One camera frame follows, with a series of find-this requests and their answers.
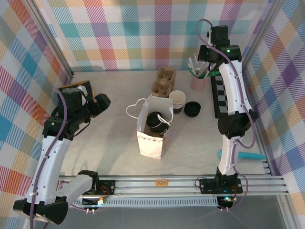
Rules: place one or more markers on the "stack of paper cups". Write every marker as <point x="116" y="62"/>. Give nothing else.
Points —
<point x="177" y="97"/>

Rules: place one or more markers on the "teal plastic tool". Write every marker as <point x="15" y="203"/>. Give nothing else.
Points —
<point x="252" y="156"/>

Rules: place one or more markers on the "navy topped tan sponge block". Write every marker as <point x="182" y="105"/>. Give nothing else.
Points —
<point x="90" y="87"/>

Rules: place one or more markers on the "small controller circuit board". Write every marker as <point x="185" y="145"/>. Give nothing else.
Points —
<point x="100" y="202"/>
<point x="227" y="200"/>

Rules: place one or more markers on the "white wrapped straw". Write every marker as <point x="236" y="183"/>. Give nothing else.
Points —
<point x="191" y="66"/>
<point x="196" y="57"/>
<point x="204" y="69"/>

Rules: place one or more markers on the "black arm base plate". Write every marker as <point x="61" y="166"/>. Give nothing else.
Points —
<point x="207" y="186"/>
<point x="109" y="186"/>

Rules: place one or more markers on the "stack of cardboard cup carriers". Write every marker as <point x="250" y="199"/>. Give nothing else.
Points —
<point x="162" y="88"/>

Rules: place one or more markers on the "small orange label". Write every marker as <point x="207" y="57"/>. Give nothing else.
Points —
<point x="161" y="183"/>

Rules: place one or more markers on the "stack of black cup lids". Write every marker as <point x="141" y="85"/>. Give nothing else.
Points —
<point x="192" y="109"/>

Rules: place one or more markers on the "white cartoon print paper bag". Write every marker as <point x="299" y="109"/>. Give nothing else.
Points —
<point x="150" y="148"/>

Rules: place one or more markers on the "black grey chessboard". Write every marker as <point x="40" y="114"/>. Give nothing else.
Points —
<point x="218" y="95"/>

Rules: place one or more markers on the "pink straw holder cup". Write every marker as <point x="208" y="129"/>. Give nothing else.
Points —
<point x="199" y="82"/>

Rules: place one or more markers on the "aluminium frame post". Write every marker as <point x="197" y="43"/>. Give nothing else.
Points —
<point x="260" y="35"/>
<point x="53" y="40"/>

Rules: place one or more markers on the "aluminium frame rail with slots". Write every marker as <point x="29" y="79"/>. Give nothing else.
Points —
<point x="143" y="188"/>

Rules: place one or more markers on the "green plastic stirrer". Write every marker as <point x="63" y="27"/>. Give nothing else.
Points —
<point x="213" y="72"/>

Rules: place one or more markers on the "aluminium frame side rail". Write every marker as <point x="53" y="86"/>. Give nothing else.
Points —
<point x="263" y="140"/>

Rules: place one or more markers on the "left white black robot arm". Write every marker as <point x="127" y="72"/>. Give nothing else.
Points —
<point x="47" y="171"/>

